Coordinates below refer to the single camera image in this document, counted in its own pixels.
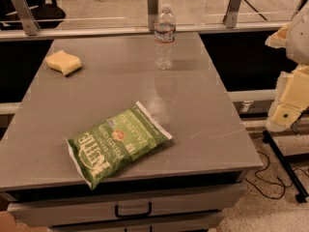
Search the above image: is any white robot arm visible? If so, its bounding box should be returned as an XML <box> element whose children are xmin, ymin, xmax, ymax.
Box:
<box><xmin>265</xmin><ymin>8</ymin><xmax>309</xmax><ymax>131</ymax></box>

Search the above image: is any clear plastic water bottle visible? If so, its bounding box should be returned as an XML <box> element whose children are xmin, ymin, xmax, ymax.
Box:
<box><xmin>154</xmin><ymin>4</ymin><xmax>176</xmax><ymax>70</ymax></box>

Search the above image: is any white horizontal railing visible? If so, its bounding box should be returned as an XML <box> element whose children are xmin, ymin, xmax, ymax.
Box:
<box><xmin>0</xmin><ymin>21</ymin><xmax>288</xmax><ymax>42</ymax></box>

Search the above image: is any black stand leg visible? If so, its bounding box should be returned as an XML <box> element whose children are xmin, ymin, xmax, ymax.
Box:
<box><xmin>263</xmin><ymin>130</ymin><xmax>309</xmax><ymax>203</ymax></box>

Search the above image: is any grey cabinet drawer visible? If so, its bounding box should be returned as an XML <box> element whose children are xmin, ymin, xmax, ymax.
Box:
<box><xmin>8</xmin><ymin>183</ymin><xmax>245</xmax><ymax>227</ymax></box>

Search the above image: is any green Kettle chips bag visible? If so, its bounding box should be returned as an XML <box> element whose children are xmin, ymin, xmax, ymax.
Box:
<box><xmin>66</xmin><ymin>101</ymin><xmax>172</xmax><ymax>189</ymax></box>

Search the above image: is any yellow sponge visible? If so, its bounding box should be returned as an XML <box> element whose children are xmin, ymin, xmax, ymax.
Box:
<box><xmin>45</xmin><ymin>50</ymin><xmax>82</xmax><ymax>75</ymax></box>

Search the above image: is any black office chair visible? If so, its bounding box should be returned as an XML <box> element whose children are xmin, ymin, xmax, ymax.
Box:
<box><xmin>0</xmin><ymin>0</ymin><xmax>67</xmax><ymax>31</ymax></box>

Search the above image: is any black floor cable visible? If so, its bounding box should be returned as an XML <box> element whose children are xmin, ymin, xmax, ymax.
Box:
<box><xmin>244</xmin><ymin>150</ymin><xmax>309</xmax><ymax>200</ymax></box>

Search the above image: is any right metal railing bracket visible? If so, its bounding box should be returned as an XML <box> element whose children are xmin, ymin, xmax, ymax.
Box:
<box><xmin>223</xmin><ymin>0</ymin><xmax>241</xmax><ymax>28</ymax></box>

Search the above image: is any metal railing bracket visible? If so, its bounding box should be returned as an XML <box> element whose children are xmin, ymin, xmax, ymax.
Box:
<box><xmin>11</xmin><ymin>0</ymin><xmax>40</xmax><ymax>36</ymax></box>
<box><xmin>223</xmin><ymin>0</ymin><xmax>241</xmax><ymax>28</ymax></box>
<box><xmin>147</xmin><ymin>0</ymin><xmax>158</xmax><ymax>31</ymax></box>

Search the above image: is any middle metal railing bracket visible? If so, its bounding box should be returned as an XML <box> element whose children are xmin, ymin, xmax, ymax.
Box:
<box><xmin>147</xmin><ymin>0</ymin><xmax>158</xmax><ymax>31</ymax></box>

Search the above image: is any black drawer handle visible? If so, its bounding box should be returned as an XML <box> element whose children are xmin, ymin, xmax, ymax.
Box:
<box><xmin>114</xmin><ymin>202</ymin><xmax>153</xmax><ymax>219</ymax></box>

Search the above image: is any left metal railing bracket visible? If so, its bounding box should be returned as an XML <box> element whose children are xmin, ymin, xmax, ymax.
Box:
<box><xmin>11</xmin><ymin>0</ymin><xmax>40</xmax><ymax>36</ymax></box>

